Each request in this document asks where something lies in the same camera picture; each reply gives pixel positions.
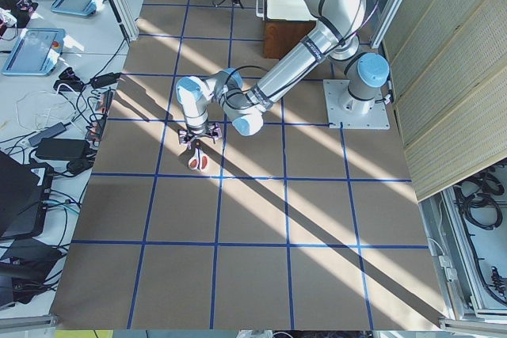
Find white drawer handle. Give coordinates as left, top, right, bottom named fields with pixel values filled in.
left=255, top=0, right=266, bottom=21

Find red handled scissors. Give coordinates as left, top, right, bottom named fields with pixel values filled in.
left=187, top=141, right=210, bottom=172

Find dark wooden drawer box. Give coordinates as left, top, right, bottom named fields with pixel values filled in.
left=263, top=20, right=316, bottom=59

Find black power strip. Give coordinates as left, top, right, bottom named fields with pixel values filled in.
left=86, top=89, right=115, bottom=145

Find black power adapter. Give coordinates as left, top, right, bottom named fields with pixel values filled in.
left=35, top=139, right=92, bottom=161

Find black laptop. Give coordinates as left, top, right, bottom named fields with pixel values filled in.
left=1, top=153, right=54, bottom=241

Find near teach pendant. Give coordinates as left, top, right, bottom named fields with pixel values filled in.
left=2, top=28, right=67, bottom=76

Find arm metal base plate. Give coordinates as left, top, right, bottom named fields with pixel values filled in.
left=323, top=79, right=390, bottom=130

